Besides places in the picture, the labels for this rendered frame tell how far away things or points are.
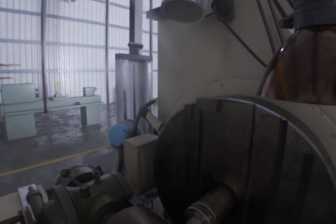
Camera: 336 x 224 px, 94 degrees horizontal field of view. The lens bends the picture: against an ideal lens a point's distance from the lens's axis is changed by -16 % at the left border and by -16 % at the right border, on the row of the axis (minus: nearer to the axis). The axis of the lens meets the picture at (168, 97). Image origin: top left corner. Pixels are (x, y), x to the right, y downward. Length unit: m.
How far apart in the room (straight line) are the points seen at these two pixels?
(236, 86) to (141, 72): 1.09
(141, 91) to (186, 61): 0.92
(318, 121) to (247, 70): 0.23
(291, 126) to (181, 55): 0.43
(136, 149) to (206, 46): 0.48
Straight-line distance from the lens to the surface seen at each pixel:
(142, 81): 1.54
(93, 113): 6.50
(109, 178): 0.68
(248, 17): 0.59
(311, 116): 0.52
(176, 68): 0.70
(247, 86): 0.54
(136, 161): 0.82
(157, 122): 0.73
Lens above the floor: 1.63
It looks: 7 degrees down
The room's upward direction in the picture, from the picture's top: straight up
